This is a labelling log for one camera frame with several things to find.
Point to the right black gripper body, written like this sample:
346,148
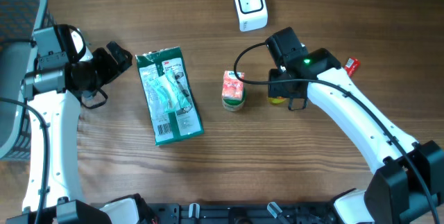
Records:
281,89

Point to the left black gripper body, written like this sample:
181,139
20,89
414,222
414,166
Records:
103,69

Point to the yellow liquid bottle silver cap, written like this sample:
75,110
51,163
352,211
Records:
276,100

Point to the light green wipes packet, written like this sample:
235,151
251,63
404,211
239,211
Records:
168,94

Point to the pink juice carton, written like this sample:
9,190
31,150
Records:
233,89

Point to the green white tape roll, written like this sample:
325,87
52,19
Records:
234,105

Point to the red white snack packet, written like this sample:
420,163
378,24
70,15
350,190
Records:
351,66

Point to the green 3M gloves package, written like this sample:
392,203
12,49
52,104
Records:
172,127

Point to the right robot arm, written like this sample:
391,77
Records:
407,176

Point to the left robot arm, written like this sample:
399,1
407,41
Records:
63,73

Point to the white barcode scanner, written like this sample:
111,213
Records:
252,14

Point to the grey plastic mesh basket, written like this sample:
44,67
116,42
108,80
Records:
19,18

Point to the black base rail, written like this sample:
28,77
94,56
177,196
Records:
239,213

